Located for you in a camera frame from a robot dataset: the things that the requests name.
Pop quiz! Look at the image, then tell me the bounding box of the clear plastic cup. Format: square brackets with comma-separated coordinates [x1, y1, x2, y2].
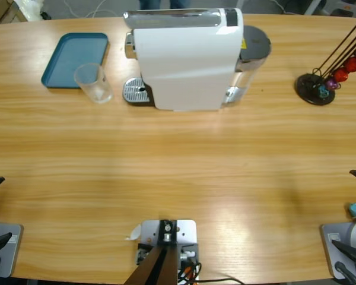
[74, 62, 114, 105]

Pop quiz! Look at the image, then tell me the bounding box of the purple coffee capsule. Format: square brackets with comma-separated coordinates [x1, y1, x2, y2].
[326, 77, 341, 91]

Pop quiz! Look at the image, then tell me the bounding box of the white coffee machine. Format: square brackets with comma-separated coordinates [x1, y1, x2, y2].
[123, 7, 244, 113]

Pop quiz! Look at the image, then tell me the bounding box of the black capsule stand with rods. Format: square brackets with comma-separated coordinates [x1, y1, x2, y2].
[295, 19, 356, 106]

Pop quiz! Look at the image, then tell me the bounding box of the blue plastic tray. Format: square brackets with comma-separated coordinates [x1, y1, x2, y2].
[40, 32, 109, 90]

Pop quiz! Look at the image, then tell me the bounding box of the white paper tape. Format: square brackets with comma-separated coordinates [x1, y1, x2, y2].
[124, 224, 142, 241]

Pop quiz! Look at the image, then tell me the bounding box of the clear water tank dark lid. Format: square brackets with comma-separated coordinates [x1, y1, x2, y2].
[222, 25, 272, 107]

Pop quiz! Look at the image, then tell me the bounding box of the brown cardboard box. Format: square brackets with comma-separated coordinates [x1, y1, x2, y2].
[0, 0, 27, 26]

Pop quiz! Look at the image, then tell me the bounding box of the white plastic bag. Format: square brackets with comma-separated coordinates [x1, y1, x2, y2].
[13, 0, 45, 20]

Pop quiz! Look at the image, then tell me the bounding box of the arm grey base plate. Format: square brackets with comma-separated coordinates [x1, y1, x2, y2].
[319, 223, 356, 280]
[0, 223, 24, 278]

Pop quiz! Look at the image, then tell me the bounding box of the thin black cable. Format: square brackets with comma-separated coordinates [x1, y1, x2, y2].
[195, 277, 246, 285]

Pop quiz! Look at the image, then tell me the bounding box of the black mount bracket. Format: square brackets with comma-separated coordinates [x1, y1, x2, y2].
[136, 242, 200, 267]

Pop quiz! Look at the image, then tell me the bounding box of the white mount block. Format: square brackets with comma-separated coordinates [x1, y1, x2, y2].
[139, 218, 197, 247]

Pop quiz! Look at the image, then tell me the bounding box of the white floor cable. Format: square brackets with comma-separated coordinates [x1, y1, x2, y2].
[63, 0, 113, 18]

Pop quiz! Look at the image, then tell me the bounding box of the dark camera post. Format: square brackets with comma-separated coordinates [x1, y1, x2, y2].
[126, 218, 179, 285]

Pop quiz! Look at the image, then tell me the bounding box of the orange and black wire bundle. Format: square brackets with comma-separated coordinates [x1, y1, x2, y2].
[177, 259, 202, 284]

